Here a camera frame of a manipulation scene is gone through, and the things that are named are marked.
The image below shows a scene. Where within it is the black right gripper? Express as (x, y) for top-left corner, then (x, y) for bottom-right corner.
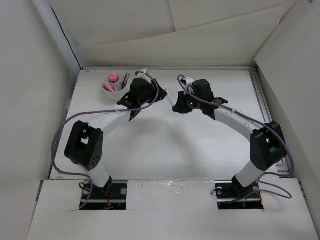
(172, 89), (203, 114)

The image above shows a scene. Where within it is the white purple felt pen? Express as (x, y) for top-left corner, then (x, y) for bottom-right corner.
(167, 93), (175, 108)

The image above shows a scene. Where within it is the blue ballpoint pen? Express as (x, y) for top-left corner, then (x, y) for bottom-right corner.
(121, 73), (131, 89)

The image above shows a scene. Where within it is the pink capped glue bottle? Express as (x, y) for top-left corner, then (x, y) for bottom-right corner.
(108, 72), (119, 83)

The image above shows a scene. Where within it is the pink highlighter marker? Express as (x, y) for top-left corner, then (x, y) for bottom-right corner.
(104, 81), (116, 93)

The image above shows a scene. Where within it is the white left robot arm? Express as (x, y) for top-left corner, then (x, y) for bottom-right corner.
(64, 77), (168, 199)

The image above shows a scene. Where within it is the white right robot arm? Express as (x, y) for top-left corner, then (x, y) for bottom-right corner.
(172, 75), (289, 197)

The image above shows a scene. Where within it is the white round divided container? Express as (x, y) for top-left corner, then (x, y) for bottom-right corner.
(102, 72), (131, 101)

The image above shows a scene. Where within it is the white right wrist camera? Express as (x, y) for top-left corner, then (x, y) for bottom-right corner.
(182, 77), (195, 93)

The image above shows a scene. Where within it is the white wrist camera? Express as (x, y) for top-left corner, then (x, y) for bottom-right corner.
(134, 68), (152, 83)
(182, 77), (195, 93)

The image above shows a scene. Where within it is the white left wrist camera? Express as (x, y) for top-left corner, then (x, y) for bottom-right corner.
(134, 68), (152, 83)

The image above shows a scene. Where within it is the aluminium rail right edge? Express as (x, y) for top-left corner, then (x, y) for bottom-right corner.
(249, 67), (273, 122)

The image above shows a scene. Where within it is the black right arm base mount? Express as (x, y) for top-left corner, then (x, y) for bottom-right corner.
(211, 177), (264, 210)

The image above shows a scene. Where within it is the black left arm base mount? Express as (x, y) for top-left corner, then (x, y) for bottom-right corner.
(79, 180), (128, 211)

